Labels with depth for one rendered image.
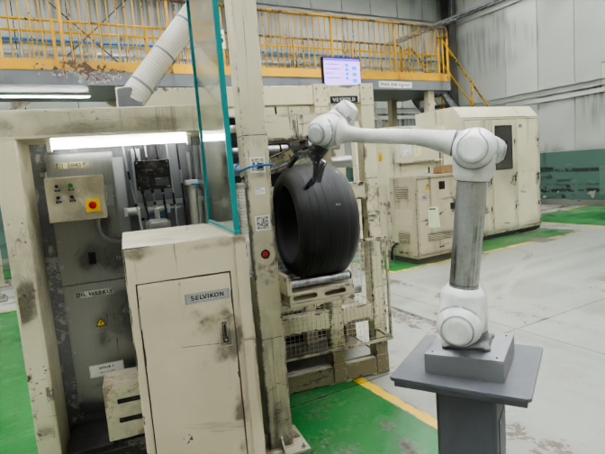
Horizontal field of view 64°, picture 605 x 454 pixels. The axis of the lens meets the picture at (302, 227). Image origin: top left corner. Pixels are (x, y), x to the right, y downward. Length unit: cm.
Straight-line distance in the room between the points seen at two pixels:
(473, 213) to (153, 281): 108
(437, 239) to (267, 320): 498
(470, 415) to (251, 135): 156
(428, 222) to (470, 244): 535
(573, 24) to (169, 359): 1373
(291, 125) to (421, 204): 444
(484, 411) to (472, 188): 86
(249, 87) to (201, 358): 133
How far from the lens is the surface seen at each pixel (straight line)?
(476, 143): 165
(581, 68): 1433
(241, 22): 251
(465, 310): 175
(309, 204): 230
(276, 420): 273
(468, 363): 196
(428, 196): 708
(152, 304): 164
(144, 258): 162
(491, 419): 208
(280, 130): 273
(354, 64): 678
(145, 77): 266
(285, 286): 240
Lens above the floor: 147
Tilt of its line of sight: 7 degrees down
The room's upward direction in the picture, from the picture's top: 5 degrees counter-clockwise
